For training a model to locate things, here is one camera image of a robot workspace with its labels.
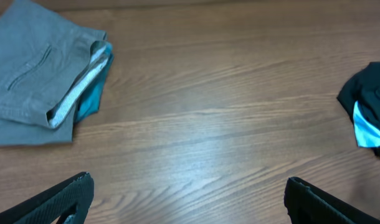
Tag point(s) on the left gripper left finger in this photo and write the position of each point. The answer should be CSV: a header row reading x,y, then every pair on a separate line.
x,y
66,202

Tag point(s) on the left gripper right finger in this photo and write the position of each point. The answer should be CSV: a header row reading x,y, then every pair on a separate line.
x,y
307,204

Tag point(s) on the grey shorts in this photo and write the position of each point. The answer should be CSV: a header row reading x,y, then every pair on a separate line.
x,y
47,66

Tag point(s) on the light blue garment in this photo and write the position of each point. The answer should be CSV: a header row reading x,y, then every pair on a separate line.
x,y
367,135

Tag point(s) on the black t-shirt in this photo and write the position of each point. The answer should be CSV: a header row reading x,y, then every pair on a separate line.
x,y
364,87

